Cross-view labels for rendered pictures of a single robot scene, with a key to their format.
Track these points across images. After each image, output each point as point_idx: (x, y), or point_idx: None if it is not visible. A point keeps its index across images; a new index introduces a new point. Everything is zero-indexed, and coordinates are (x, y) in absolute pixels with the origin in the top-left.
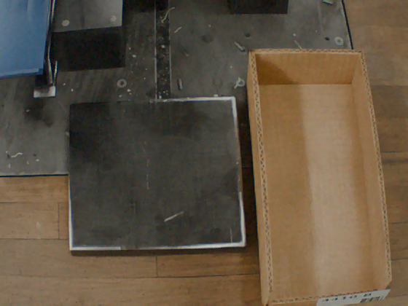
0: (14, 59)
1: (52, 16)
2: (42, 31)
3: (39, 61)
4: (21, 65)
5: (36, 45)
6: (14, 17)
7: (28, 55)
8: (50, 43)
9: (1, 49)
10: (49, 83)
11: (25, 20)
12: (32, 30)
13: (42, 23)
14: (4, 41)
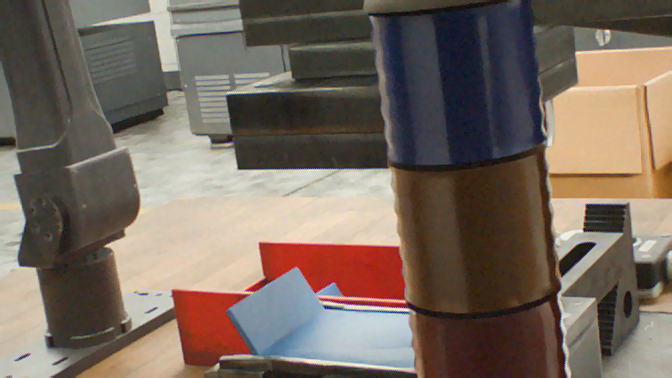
0: (312, 334)
1: (356, 366)
2: (335, 358)
3: (276, 353)
4: (292, 339)
5: (312, 352)
6: (405, 336)
7: (304, 344)
8: (299, 364)
9: (349, 325)
10: (221, 357)
11: (384, 345)
12: (350, 350)
13: (353, 359)
14: (363, 326)
